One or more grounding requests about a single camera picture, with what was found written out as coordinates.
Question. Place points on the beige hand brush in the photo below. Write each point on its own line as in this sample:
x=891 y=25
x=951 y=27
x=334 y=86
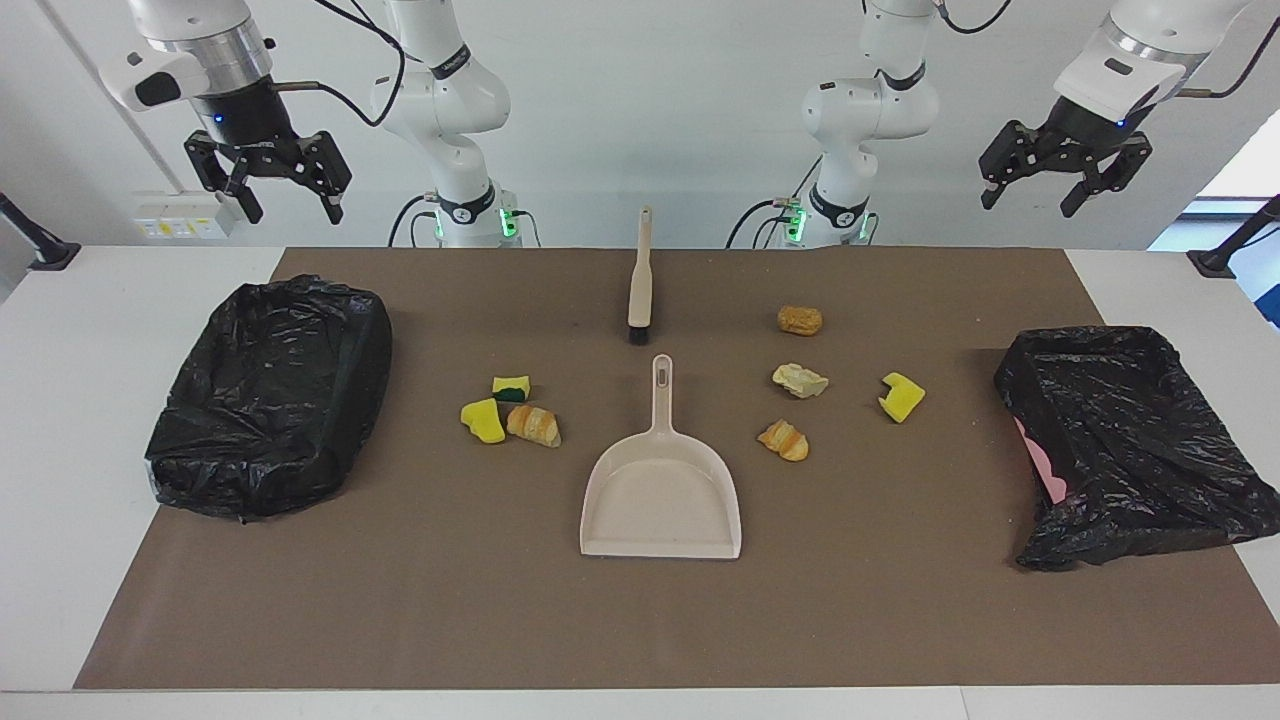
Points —
x=639 y=290

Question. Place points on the beige plastic dustpan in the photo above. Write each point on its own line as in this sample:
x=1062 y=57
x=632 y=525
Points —
x=660 y=490

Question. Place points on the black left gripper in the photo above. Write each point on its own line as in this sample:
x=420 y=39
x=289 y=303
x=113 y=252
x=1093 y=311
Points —
x=1085 y=135

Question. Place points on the white wall power outlet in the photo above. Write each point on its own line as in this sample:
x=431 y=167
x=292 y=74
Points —
x=185 y=215

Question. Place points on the pink plastic bin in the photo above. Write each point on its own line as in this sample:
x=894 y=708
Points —
x=1045 y=470

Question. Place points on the yellow sponge piece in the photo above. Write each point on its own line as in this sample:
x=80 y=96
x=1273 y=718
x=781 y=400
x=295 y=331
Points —
x=484 y=422
x=902 y=400

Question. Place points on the pale bread piece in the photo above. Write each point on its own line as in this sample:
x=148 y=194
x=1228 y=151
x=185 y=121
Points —
x=800 y=381

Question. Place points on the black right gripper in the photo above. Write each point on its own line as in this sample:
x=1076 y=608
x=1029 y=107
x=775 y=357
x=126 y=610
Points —
x=250 y=125

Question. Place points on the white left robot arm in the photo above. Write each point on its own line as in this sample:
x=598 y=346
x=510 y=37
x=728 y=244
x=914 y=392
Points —
x=870 y=105

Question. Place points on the bright window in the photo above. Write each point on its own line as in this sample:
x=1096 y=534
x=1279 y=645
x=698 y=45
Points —
x=1245 y=170

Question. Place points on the black trash bag bin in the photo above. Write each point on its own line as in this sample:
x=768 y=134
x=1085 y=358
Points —
x=1130 y=440
x=260 y=400

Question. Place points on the small yellow green sponge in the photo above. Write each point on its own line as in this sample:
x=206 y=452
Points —
x=511 y=385

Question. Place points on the brown table mat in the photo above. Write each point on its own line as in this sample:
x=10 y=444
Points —
x=640 y=620

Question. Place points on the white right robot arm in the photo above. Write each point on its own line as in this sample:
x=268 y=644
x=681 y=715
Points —
x=450 y=100

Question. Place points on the toy croissant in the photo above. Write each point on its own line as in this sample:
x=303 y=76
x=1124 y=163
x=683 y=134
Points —
x=534 y=426
x=784 y=441

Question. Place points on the brown bread roll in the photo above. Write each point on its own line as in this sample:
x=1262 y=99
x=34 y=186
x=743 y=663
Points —
x=800 y=320

